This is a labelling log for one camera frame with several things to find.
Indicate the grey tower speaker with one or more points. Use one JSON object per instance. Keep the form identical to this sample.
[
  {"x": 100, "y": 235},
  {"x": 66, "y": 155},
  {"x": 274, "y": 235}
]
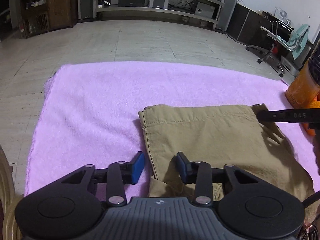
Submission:
[
  {"x": 87, "y": 0},
  {"x": 227, "y": 2}
]

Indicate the grey subwoofer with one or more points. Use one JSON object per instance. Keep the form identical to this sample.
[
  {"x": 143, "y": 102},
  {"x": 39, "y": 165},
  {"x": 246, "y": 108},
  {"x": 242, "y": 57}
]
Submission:
[{"x": 203, "y": 10}]

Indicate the silver speaker box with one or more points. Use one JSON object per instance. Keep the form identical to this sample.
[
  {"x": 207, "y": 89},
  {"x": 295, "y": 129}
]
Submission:
[{"x": 158, "y": 1}]

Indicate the black receiver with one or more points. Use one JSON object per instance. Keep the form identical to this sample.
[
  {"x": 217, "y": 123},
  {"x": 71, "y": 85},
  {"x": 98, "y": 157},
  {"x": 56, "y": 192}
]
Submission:
[{"x": 132, "y": 2}]

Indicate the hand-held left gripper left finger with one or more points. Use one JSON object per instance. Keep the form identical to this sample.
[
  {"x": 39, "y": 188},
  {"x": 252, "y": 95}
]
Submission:
[{"x": 137, "y": 168}]

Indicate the grey television stand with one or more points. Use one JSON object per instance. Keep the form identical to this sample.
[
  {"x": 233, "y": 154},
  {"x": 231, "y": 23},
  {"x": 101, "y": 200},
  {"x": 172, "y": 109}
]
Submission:
[{"x": 155, "y": 11}]

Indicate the wooden cabinet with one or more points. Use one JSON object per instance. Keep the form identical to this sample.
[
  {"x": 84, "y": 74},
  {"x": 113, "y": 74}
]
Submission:
[{"x": 60, "y": 7}]

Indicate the white desk fan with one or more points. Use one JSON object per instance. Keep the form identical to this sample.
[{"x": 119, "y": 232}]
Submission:
[{"x": 282, "y": 15}]

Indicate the white box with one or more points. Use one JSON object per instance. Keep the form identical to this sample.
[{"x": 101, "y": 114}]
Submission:
[{"x": 288, "y": 66}]

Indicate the pink towel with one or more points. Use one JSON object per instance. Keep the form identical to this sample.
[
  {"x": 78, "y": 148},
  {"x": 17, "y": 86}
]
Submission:
[{"x": 100, "y": 105}]

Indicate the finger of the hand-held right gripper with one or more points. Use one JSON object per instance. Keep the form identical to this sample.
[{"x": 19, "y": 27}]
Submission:
[{"x": 287, "y": 116}]

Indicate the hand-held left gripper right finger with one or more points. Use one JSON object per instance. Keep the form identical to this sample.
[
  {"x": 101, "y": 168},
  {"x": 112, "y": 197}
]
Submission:
[{"x": 181, "y": 168}]

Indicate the white office chair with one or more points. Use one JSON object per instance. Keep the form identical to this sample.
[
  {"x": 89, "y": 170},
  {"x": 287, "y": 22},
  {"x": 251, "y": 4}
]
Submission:
[{"x": 277, "y": 42}]

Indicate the orange juice bottle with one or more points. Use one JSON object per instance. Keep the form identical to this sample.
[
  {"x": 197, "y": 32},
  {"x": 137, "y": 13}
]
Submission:
[{"x": 303, "y": 87}]

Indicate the khaki pants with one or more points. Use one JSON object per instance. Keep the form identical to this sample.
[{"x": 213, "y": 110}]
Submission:
[{"x": 212, "y": 135}]

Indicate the dark sideboard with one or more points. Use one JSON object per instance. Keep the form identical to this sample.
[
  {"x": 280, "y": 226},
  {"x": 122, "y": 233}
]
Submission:
[{"x": 242, "y": 22}]

